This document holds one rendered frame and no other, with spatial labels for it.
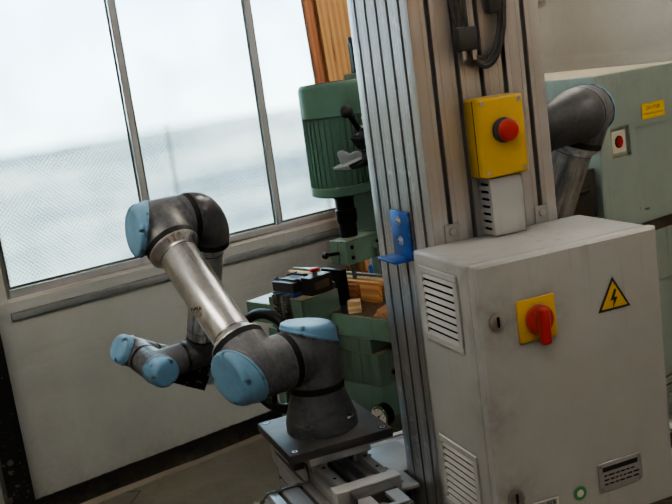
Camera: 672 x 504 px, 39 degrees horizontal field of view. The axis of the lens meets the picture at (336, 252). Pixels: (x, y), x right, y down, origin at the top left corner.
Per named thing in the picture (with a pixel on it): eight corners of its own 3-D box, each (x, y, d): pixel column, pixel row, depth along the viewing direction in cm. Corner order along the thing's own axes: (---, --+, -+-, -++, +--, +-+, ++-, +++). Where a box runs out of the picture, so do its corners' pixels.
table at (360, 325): (223, 329, 280) (219, 309, 279) (299, 301, 300) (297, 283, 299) (370, 355, 236) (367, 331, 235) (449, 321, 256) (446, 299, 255)
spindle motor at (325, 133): (299, 199, 268) (283, 88, 262) (343, 188, 280) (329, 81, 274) (343, 200, 255) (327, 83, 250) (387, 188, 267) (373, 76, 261)
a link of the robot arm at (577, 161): (492, 308, 223) (558, 80, 205) (510, 290, 236) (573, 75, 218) (541, 326, 219) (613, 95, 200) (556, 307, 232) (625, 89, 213)
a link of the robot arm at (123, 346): (118, 369, 230) (103, 357, 236) (155, 378, 237) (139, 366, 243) (131, 339, 230) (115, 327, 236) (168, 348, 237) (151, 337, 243)
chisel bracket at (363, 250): (332, 269, 271) (328, 240, 269) (366, 258, 280) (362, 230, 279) (350, 271, 266) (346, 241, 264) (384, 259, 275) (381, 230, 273)
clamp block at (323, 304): (271, 327, 263) (266, 296, 261) (307, 314, 272) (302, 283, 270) (307, 333, 252) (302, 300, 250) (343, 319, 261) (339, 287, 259)
